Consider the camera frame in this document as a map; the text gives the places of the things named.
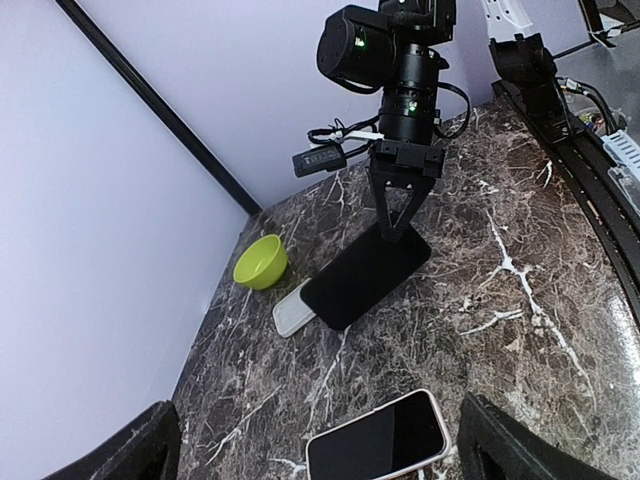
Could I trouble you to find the green bowl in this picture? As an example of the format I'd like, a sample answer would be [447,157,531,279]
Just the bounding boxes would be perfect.
[233,234,288,290]

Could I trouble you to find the white phone case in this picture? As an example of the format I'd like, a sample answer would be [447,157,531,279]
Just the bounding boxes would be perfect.
[272,278,315,338]

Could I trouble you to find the black front rail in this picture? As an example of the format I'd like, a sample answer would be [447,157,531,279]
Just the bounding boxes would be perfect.
[493,81,639,319]

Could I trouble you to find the right black frame post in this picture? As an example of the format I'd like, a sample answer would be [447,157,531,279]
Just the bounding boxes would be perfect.
[56,0,263,216]

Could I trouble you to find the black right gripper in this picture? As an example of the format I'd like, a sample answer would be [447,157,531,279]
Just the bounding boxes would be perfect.
[368,139,445,241]

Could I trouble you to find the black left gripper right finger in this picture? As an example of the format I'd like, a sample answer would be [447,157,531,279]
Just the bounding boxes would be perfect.
[457,392,610,480]

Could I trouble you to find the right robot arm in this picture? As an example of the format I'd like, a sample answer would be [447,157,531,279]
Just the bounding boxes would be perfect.
[316,1,464,242]

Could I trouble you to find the white slotted cable duct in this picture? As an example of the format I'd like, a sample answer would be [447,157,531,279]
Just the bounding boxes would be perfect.
[601,130,640,178]

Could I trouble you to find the black smartphone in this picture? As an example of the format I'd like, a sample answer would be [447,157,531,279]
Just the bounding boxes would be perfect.
[300,224,431,331]

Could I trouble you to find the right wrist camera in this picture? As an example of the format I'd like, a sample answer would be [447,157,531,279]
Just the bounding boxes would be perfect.
[292,143,347,178]

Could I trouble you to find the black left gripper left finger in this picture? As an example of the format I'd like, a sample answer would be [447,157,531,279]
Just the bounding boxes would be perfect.
[48,401,181,480]

